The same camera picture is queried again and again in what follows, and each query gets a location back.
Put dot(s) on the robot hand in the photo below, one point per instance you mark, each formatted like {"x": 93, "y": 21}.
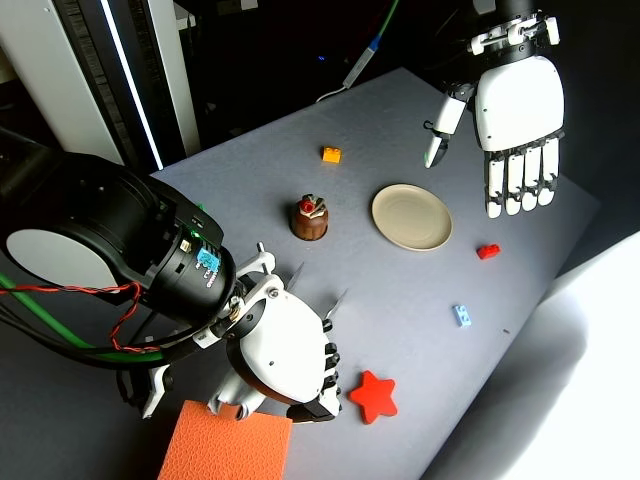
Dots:
{"x": 520, "y": 105}
{"x": 285, "y": 350}

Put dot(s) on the chocolate cupcake toy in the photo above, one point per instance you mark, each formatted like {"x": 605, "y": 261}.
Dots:
{"x": 310, "y": 222}

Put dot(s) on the red star block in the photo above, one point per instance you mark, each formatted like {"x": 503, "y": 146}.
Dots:
{"x": 374, "y": 396}

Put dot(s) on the orange textured box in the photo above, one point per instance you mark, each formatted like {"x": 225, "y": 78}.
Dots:
{"x": 225, "y": 445}

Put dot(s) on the grey tablecloth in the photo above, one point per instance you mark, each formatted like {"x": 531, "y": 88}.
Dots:
{"x": 400, "y": 310}

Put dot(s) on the red toy brick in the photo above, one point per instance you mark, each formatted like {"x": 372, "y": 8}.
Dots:
{"x": 488, "y": 251}

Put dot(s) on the beige round plate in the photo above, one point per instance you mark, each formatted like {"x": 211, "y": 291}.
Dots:
{"x": 411, "y": 217}

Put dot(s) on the light blue toy brick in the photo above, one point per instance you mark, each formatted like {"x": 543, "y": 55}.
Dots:
{"x": 462, "y": 316}

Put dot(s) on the orange toy brick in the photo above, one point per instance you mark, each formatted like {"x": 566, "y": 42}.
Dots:
{"x": 331, "y": 155}

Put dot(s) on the white equipment cabinet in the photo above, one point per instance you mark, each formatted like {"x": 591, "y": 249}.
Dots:
{"x": 45, "y": 75}

